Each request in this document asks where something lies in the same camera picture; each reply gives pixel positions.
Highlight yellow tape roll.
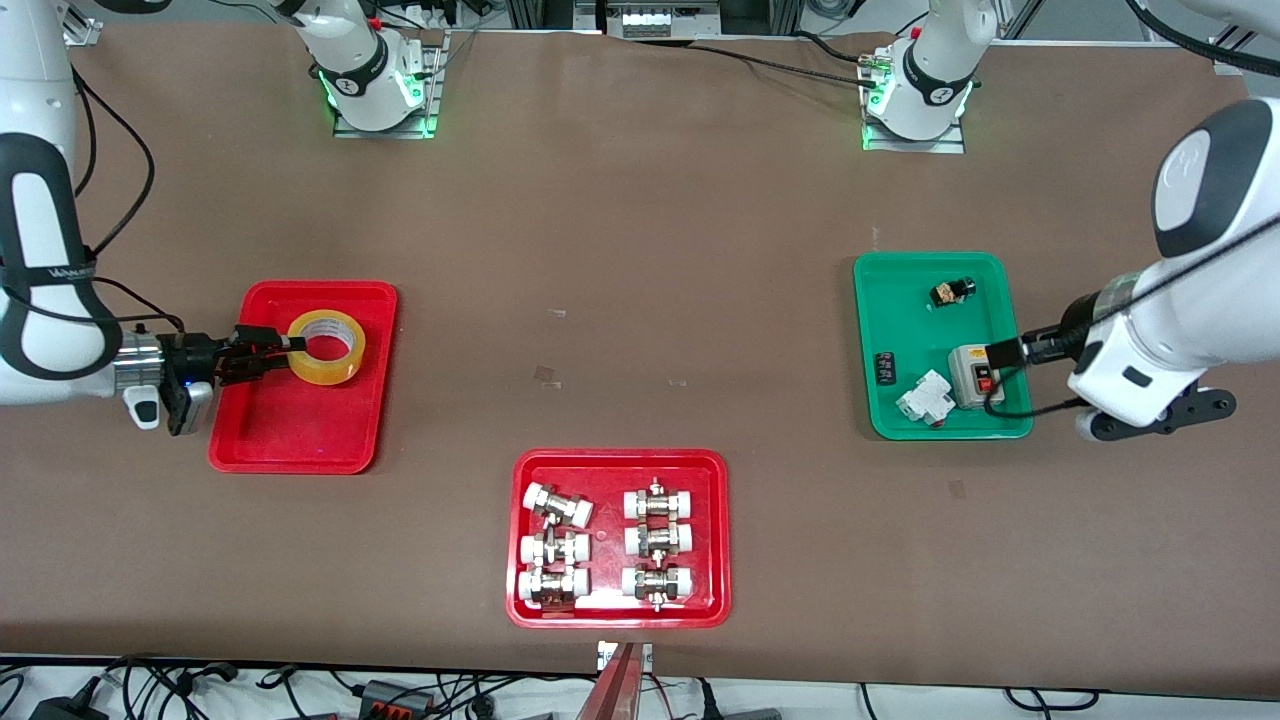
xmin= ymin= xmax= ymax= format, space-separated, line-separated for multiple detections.
xmin=287 ymin=309 xmax=367 ymax=387

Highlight red plastic tray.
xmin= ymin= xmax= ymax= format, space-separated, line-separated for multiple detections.
xmin=208 ymin=281 xmax=399 ymax=475
xmin=505 ymin=449 xmax=732 ymax=630

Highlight green plastic tray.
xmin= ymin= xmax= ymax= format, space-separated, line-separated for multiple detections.
xmin=853 ymin=252 xmax=1035 ymax=442

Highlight white circuit breaker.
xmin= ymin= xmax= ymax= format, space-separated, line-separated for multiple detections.
xmin=896 ymin=370 xmax=956 ymax=429

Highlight white-capped metal pipe fitting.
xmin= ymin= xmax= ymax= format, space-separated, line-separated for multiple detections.
xmin=621 ymin=563 xmax=694 ymax=611
xmin=517 ymin=568 xmax=591 ymax=609
xmin=519 ymin=532 xmax=591 ymax=567
xmin=624 ymin=478 xmax=697 ymax=521
xmin=523 ymin=482 xmax=594 ymax=529
xmin=624 ymin=522 xmax=694 ymax=558

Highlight black terminal block orange levers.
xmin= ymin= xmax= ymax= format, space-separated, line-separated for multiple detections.
xmin=345 ymin=680 xmax=438 ymax=719

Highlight black power adapter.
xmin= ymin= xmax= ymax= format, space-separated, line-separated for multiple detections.
xmin=28 ymin=690 xmax=109 ymax=720

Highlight grey white power strip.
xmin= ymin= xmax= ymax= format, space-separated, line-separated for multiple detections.
xmin=605 ymin=0 xmax=721 ymax=41

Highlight red grey aluminium bar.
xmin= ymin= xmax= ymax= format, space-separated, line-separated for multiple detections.
xmin=575 ymin=643 xmax=641 ymax=720

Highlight grey switch box red button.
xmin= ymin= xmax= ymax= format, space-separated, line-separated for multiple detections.
xmin=948 ymin=345 xmax=1006 ymax=413

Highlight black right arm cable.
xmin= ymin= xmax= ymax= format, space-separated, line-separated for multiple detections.
xmin=0 ymin=68 xmax=188 ymax=336

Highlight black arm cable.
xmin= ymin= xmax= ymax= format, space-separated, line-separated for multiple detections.
xmin=0 ymin=68 xmax=188 ymax=336
xmin=983 ymin=0 xmax=1280 ymax=418

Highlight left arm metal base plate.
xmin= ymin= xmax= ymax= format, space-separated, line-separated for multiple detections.
xmin=862 ymin=50 xmax=967 ymax=154

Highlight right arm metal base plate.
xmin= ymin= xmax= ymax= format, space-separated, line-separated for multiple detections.
xmin=333 ymin=30 xmax=447 ymax=139

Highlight black cable plug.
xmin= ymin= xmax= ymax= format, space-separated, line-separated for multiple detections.
xmin=175 ymin=662 xmax=241 ymax=691
xmin=700 ymin=680 xmax=781 ymax=720

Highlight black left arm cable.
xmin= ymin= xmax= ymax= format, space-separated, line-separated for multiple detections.
xmin=983 ymin=0 xmax=1280 ymax=418

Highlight short black table cable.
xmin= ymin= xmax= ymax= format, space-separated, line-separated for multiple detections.
xmin=795 ymin=30 xmax=881 ymax=63

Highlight long black table cable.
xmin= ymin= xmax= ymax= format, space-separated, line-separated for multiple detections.
xmin=690 ymin=42 xmax=881 ymax=89

